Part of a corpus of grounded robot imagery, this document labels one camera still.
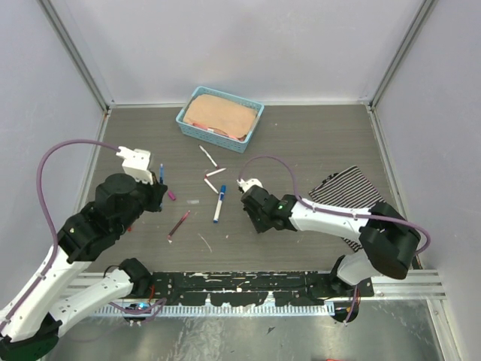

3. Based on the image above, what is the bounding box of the blue gel pen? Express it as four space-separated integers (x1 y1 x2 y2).
159 163 164 184

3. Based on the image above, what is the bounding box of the white marker blue print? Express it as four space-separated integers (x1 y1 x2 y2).
213 185 226 223

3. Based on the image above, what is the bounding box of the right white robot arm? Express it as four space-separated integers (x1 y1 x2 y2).
237 178 421 297

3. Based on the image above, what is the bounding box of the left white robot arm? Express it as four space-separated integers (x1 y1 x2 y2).
1 173 168 360

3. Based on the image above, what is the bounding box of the red gel pen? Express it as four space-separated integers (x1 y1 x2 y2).
167 210 191 244

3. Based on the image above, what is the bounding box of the white pen red tip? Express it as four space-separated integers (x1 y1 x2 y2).
204 168 226 178

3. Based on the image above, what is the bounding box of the white pen with clear cap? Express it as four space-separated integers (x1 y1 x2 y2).
204 177 219 194

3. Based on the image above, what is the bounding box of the white pen upper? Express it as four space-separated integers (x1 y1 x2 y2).
198 145 219 168

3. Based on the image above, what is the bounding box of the black white striped cloth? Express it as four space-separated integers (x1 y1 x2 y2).
308 165 384 255

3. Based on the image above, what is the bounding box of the peach folded towel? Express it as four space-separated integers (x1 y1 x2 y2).
183 94 258 141

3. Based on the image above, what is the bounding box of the blue plastic basket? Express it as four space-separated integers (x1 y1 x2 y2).
176 86 265 153

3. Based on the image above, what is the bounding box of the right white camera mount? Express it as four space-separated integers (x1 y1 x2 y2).
236 178 263 193

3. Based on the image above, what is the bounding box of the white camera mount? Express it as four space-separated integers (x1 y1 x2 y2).
116 146 153 185
236 178 263 193

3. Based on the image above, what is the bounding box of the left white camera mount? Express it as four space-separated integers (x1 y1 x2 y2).
116 146 153 185

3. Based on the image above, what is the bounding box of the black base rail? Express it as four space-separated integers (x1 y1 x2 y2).
130 271 354 307

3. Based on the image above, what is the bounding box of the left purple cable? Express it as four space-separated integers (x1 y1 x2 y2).
0 139 168 328

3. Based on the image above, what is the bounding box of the blue slotted cable duct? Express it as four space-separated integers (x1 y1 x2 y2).
93 302 335 317

